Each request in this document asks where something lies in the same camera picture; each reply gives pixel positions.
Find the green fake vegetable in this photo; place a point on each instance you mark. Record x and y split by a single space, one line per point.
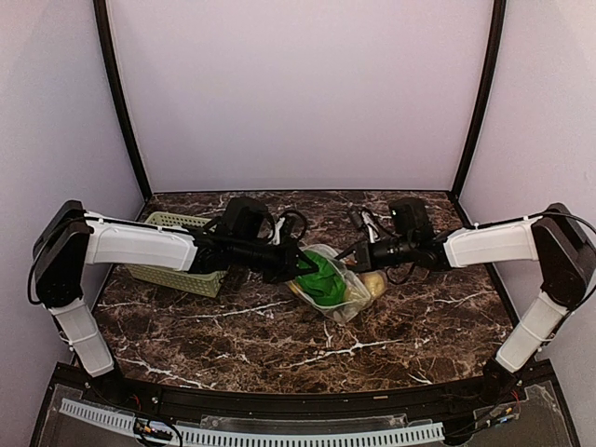
325 288

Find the black right frame post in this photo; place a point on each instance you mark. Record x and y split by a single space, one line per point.
482 98

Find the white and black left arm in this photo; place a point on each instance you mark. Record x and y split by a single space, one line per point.
246 234

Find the grey slotted cable duct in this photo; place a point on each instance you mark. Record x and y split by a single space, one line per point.
233 431

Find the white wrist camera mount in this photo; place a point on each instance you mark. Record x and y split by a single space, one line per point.
366 225
276 238

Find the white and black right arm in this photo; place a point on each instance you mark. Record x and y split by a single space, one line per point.
555 238

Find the black front rail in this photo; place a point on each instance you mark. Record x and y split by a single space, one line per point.
444 402

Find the black left frame post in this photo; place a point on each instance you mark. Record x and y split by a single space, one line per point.
107 45

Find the light green perforated basket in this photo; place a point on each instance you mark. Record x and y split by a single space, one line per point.
200 284

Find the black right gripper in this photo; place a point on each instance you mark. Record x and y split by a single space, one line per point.
362 250

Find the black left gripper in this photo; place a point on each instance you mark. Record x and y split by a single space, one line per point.
288 264

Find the pale yellow fake food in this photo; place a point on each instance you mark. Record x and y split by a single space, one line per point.
375 283

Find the black frame post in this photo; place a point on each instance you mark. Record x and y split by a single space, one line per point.
107 45
482 98

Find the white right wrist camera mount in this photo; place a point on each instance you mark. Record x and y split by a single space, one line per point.
366 225

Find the clear zip top bag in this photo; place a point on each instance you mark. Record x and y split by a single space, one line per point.
357 298

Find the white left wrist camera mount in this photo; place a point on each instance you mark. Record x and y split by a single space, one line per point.
276 238

